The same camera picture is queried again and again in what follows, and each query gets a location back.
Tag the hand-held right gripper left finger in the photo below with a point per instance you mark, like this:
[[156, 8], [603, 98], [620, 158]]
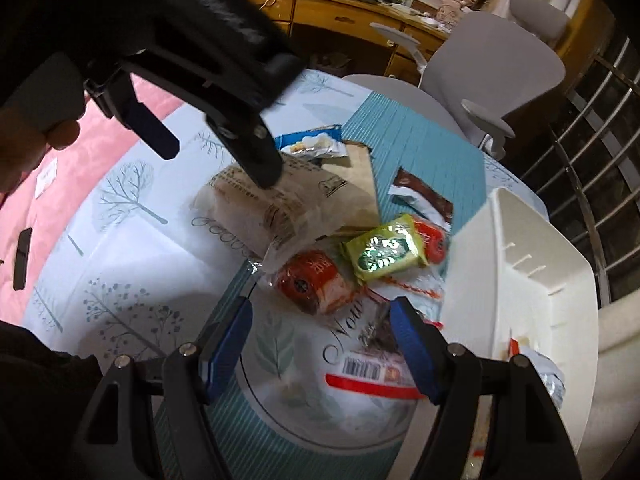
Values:
[[227, 347]]

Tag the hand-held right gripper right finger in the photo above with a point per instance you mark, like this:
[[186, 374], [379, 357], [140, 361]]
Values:
[[415, 350]]

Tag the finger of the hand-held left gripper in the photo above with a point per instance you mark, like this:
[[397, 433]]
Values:
[[150, 127], [255, 155]]

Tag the dark brown cake packet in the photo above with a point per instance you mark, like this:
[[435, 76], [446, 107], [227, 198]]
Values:
[[370, 360]]

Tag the blue white snack packet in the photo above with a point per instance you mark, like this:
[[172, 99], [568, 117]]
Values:
[[310, 141]]

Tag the brown bread packet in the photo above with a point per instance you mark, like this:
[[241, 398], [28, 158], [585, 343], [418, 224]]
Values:
[[280, 215]]

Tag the small white red-label packet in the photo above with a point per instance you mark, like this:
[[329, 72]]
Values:
[[517, 346]]

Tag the green snack packet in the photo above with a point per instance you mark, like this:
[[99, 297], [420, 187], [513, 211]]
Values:
[[382, 250]]

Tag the brown paper packet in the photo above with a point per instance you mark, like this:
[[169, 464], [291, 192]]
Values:
[[357, 180]]

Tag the red round snack packet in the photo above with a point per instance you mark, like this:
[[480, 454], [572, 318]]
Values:
[[434, 242], [310, 280]]

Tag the white plastic bin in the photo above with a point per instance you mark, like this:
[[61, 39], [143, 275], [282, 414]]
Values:
[[525, 300]]

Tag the silver foil packet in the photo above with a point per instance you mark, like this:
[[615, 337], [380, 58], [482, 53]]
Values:
[[547, 380]]

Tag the person's left hand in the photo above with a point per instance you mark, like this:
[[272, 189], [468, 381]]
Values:
[[30, 160]]

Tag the pink blanket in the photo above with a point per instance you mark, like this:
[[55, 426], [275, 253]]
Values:
[[75, 210]]

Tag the white blanket label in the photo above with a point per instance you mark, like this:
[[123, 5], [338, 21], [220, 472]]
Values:
[[46, 180]]

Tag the wooden desk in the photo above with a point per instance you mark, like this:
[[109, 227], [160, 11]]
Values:
[[340, 15]]

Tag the dark brown snack packet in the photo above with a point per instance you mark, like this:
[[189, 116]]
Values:
[[422, 192]]

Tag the black flat device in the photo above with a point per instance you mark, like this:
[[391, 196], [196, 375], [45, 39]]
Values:
[[22, 257]]

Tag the person's dark clothing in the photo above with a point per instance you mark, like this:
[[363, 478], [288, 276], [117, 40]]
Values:
[[40, 400]]

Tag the metal window grille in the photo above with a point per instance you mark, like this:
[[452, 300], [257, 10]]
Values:
[[582, 185]]

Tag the grey office chair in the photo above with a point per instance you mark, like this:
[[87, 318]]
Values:
[[490, 60]]

